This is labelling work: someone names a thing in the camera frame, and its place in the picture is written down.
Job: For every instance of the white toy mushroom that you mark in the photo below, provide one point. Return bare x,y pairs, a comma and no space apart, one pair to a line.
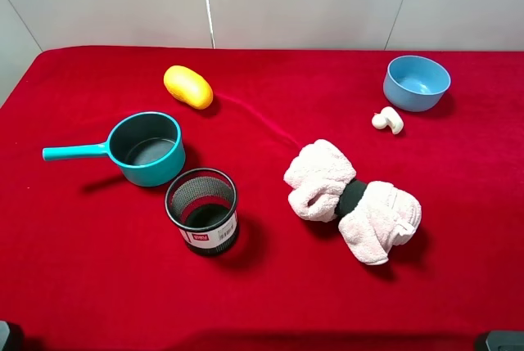
388,118

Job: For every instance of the black mesh pen holder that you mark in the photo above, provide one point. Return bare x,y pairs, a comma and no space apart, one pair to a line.
202,204

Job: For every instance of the yellow mango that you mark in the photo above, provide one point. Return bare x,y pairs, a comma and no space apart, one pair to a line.
189,87

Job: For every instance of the red table cloth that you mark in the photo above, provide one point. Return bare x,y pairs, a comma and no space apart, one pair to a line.
90,261

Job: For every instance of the pink towel with black band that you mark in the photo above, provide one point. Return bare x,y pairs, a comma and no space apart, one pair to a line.
372,217

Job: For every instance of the white vertical pole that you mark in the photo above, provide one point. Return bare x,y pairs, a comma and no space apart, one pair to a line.
210,23

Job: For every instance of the light blue bowl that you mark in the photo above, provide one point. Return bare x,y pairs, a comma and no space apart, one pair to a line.
415,83

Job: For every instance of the teal saucepan with handle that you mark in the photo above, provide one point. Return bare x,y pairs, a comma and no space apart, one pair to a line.
147,147

